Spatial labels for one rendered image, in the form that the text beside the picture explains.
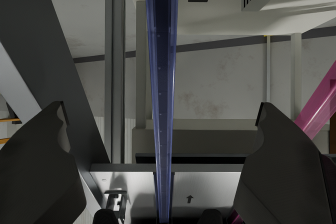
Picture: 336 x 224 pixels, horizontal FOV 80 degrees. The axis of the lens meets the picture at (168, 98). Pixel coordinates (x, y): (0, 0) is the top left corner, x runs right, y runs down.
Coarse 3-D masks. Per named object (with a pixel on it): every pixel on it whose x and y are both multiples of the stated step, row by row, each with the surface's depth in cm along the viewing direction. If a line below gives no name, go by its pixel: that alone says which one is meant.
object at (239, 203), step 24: (264, 120) 10; (288, 120) 10; (264, 144) 8; (288, 144) 8; (312, 144) 8; (264, 168) 7; (288, 168) 7; (312, 168) 7; (240, 192) 7; (264, 192) 6; (288, 192) 6; (312, 192) 6; (240, 216) 7; (264, 216) 6; (288, 216) 6; (312, 216) 6
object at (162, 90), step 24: (168, 0) 8; (168, 24) 9; (168, 48) 10; (168, 72) 11; (168, 96) 12; (168, 120) 14; (168, 144) 16; (168, 168) 19; (168, 192) 22; (168, 216) 28
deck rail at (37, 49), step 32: (0, 0) 10; (32, 0) 12; (0, 32) 10; (32, 32) 12; (0, 64) 11; (32, 64) 12; (64, 64) 16; (32, 96) 13; (64, 96) 16; (96, 128) 24; (96, 160) 24; (96, 192) 24
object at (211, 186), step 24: (96, 168) 22; (120, 168) 22; (144, 168) 22; (192, 168) 22; (216, 168) 22; (240, 168) 22; (144, 192) 25; (192, 192) 25; (216, 192) 25; (144, 216) 32; (192, 216) 32
